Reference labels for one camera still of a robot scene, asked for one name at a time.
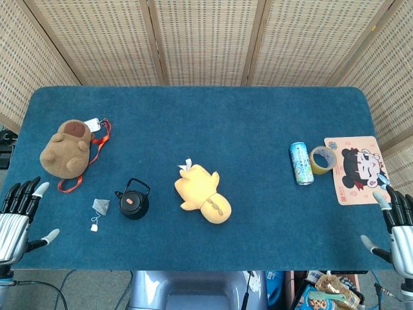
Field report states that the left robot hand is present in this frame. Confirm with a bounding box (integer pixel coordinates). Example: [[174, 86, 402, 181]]
[[0, 176, 61, 266]]

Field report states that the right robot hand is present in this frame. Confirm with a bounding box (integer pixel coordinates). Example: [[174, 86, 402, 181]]
[[360, 185, 413, 286]]

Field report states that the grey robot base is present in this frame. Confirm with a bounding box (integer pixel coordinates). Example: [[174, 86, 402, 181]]
[[128, 270, 269, 310]]

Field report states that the black teapot lid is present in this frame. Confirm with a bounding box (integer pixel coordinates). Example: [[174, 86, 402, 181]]
[[119, 191, 142, 213]]

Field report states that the black cast iron teapot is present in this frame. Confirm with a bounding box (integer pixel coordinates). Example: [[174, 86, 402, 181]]
[[114, 178, 152, 221]]

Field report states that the cartoon girl mouse pad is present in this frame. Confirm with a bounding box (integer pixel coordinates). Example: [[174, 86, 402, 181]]
[[323, 136, 392, 206]]

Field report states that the grey tea bag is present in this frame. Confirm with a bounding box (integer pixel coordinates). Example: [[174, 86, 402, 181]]
[[90, 198, 110, 233]]

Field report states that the brown capybara plush toy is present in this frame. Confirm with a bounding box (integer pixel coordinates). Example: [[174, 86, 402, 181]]
[[39, 119, 96, 179]]

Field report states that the box of snack packages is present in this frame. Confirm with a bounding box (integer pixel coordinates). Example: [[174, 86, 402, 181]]
[[290, 270, 368, 310]]

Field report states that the yellow tape roll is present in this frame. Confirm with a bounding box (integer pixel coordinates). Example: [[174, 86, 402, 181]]
[[308, 145, 337, 176]]

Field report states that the blue drink can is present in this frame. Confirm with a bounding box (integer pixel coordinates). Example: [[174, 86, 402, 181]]
[[288, 142, 315, 186]]

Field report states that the white name tag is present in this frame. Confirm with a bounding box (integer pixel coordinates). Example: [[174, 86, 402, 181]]
[[83, 118, 101, 133]]

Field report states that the yellow duck plush toy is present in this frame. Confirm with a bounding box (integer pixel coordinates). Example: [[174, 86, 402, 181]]
[[174, 158, 232, 225]]

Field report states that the blue table cloth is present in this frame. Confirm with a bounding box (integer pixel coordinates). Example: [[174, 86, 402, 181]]
[[0, 85, 401, 271]]

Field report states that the woven folding screen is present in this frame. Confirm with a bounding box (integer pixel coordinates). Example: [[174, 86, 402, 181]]
[[0, 0, 413, 198]]

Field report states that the black cable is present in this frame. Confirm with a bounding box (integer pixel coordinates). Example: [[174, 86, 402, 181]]
[[9, 280, 69, 310]]

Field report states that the orange lanyard strap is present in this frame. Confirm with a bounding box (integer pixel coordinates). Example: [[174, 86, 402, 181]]
[[57, 118, 112, 194]]

